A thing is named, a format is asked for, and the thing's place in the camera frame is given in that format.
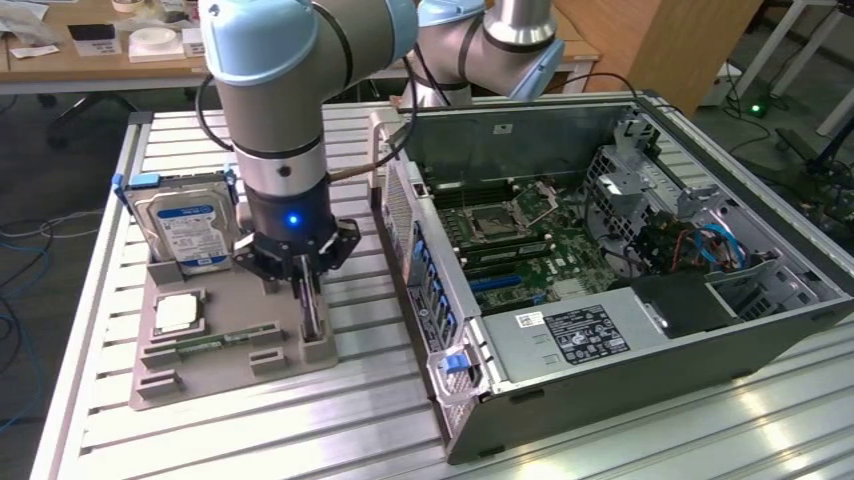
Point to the RAM stick with white label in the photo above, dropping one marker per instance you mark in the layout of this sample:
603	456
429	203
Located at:
507	255

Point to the metal drive cage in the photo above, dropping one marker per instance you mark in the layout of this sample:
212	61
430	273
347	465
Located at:
627	190

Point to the blue expansion slot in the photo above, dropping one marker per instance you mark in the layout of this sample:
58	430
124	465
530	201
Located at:
497	283

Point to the black expansion slot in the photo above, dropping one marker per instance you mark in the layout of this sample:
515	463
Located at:
494	274

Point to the blue case release latch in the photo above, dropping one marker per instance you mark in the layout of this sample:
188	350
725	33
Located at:
457	362

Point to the white paper note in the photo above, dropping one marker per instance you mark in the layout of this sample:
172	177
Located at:
34	51

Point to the green motherboard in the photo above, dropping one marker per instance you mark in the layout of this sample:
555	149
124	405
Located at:
567	250

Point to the black and white card box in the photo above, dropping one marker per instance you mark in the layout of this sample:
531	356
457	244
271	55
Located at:
94	47

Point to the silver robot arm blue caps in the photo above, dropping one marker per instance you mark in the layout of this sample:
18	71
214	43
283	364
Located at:
280	115

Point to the green graphics card black shroud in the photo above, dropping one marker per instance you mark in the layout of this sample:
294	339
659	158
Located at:
310	300

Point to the white table frame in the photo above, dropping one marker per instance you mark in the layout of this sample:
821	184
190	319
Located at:
804	55

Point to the beige tape roll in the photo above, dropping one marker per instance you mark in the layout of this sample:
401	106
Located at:
116	6

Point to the black office chair base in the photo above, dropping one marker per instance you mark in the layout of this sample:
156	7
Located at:
74	107

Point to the grey parts rack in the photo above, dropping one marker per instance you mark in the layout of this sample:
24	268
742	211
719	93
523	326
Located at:
234	310

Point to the silver socket cover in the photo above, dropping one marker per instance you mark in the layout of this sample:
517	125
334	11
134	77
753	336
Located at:
542	187

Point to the white device box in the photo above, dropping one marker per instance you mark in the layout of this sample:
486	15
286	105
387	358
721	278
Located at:
721	92

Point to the black RAM slot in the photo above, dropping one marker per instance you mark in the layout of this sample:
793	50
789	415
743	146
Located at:
481	195
477	189

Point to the white labelled box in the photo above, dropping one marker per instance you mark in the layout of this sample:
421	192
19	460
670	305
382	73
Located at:
194	45

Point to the CPU socket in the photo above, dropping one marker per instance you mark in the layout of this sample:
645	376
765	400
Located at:
494	222

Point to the open dark grey PC case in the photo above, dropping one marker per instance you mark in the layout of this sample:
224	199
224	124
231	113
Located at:
667	390

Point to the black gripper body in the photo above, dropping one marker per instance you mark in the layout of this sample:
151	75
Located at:
290	215

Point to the black equipment stand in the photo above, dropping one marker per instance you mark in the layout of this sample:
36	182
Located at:
828	150

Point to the silver chipset heatsink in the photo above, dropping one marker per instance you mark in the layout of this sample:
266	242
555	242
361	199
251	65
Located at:
573	288

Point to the silver CPU chip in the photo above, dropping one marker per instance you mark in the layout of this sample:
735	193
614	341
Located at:
179	312

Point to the hard disk with blue rails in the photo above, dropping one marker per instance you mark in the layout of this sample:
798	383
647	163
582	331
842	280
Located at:
190	225

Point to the wooden cabinet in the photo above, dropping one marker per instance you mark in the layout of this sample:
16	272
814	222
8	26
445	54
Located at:
667	50

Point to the small dark object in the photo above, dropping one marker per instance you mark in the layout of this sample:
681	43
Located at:
175	16

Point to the power strip with green light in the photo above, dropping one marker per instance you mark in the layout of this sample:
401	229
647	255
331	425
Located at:
756	108

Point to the crumpled clear plastic bags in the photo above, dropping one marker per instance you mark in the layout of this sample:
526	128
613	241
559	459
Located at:
27	20

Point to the green RAM stick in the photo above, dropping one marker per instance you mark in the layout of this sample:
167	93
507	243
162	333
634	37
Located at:
220	340

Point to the grey power supply with label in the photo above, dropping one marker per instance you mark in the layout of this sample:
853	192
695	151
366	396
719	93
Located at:
534	345

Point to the flat white box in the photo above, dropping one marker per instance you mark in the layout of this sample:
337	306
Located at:
156	55

